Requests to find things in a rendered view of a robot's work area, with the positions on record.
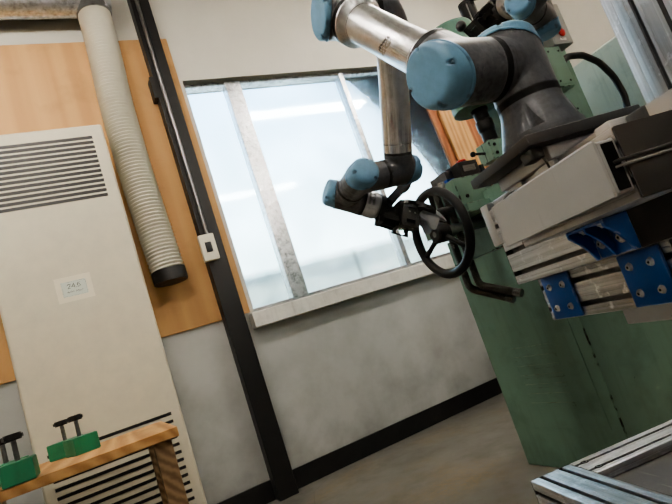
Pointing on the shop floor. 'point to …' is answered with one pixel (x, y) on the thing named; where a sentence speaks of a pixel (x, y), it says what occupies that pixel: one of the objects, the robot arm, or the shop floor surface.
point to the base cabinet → (571, 370)
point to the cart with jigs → (57, 469)
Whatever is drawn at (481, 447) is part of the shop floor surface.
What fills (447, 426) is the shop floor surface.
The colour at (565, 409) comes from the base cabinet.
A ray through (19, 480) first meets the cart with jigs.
